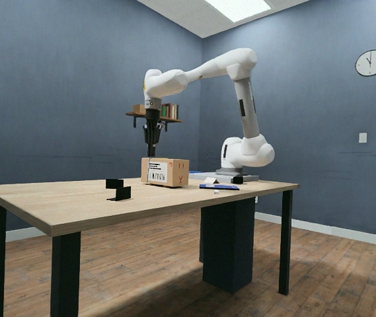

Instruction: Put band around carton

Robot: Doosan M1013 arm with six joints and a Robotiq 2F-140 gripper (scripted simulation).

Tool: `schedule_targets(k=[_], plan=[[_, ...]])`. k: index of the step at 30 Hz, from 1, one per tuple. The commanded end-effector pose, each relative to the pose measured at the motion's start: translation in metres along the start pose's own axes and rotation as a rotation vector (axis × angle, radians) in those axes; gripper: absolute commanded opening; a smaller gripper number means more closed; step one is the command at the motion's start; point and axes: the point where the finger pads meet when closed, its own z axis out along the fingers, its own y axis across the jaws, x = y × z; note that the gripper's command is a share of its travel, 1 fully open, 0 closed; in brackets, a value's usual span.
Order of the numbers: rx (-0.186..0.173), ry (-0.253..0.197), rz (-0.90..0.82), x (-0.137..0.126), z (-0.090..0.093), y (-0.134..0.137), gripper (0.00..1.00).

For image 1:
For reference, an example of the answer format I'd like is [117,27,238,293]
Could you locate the brown cardboard box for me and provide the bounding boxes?
[141,158,189,187]

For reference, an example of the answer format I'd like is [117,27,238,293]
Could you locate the blue notebook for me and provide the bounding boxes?
[200,184,240,190]

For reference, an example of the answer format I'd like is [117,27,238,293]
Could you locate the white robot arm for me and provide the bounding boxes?
[144,48,275,176]

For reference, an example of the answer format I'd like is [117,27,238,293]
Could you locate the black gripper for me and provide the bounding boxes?
[143,109,162,157]

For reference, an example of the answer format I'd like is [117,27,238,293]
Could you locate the white l-shaped corner piece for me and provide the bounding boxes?
[204,177,220,184]

